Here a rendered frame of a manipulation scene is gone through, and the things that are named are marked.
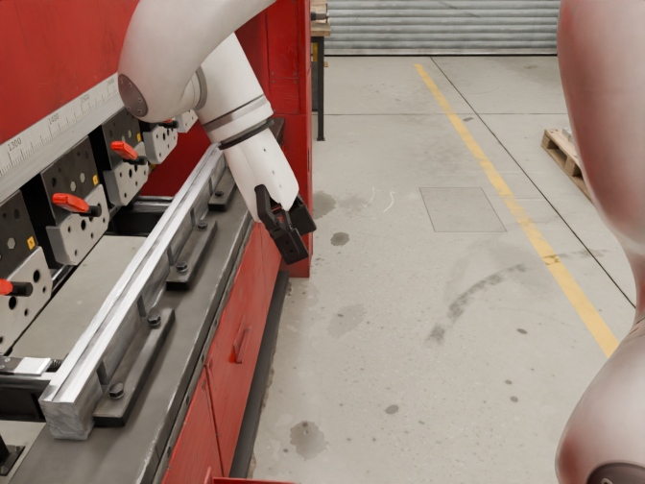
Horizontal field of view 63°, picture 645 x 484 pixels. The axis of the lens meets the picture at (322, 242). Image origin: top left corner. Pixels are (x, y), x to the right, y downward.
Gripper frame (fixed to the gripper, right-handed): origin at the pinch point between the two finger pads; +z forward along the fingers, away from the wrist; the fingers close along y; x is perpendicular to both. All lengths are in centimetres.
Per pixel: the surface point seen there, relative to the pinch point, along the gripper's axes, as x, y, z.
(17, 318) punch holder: -36.2, 8.4, -7.3
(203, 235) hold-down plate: -43, -66, 9
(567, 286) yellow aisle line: 60, -193, 139
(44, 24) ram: -21.8, -10.9, -39.3
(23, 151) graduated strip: -28.1, -0.5, -25.4
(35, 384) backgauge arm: -68, -18, 13
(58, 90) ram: -25.7, -11.4, -31.3
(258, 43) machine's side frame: -28, -168, -33
